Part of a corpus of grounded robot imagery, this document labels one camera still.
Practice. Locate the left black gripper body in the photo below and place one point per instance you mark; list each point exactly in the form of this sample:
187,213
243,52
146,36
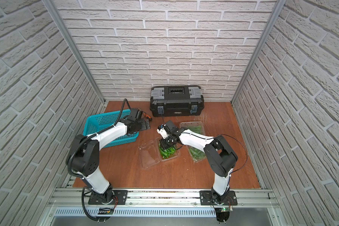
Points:
144,124

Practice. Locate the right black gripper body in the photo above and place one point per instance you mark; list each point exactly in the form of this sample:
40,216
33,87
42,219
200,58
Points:
166,143

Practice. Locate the clear clamshell container with peppers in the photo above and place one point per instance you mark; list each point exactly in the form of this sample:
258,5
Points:
151,153

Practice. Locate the teal plastic perforated basket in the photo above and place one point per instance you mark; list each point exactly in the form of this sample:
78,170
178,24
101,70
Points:
96,123

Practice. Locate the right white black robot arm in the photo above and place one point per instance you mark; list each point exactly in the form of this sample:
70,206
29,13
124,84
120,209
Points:
220,155

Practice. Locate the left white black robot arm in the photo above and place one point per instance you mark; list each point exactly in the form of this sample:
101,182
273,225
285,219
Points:
84,154

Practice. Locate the far clear pepper container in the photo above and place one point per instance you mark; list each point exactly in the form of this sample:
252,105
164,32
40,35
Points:
194,126

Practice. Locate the clear pepper container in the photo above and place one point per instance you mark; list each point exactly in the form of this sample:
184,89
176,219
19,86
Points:
194,126
196,154

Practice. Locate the middle clear pepper container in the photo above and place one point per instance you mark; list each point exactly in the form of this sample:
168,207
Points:
196,154

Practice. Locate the black grey toolbox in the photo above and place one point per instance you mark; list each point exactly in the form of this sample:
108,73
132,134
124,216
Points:
181,100

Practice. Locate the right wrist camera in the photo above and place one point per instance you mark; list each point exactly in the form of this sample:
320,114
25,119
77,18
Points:
162,131

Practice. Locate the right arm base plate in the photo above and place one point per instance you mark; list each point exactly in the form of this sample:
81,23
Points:
210,197

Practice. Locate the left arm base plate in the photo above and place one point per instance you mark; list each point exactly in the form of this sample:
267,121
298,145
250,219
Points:
112,197

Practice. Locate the aluminium front rail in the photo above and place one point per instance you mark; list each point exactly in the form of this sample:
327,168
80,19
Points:
178,198

